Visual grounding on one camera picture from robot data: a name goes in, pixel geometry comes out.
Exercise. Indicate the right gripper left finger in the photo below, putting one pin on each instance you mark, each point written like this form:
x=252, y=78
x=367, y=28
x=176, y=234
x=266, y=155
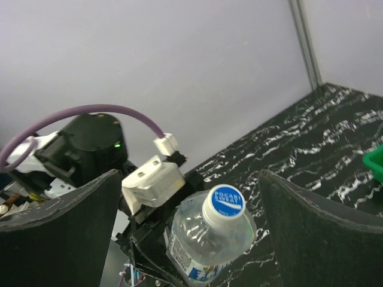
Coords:
x=63, y=242

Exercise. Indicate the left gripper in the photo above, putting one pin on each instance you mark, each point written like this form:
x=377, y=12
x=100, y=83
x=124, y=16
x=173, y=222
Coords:
x=145, y=240

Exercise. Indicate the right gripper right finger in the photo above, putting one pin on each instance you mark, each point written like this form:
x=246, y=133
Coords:
x=317, y=241

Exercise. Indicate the blue label water bottle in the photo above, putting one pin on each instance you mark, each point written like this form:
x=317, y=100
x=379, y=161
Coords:
x=198, y=251

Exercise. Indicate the white bottle cap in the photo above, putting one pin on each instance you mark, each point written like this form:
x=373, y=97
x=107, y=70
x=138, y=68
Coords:
x=224, y=204

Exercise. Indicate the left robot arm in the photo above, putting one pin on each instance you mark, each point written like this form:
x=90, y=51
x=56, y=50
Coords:
x=77, y=160

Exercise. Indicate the green plastic tray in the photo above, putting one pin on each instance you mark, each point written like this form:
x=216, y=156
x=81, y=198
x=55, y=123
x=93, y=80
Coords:
x=373, y=161

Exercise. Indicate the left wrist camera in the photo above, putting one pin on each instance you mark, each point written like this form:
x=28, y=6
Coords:
x=152, y=184

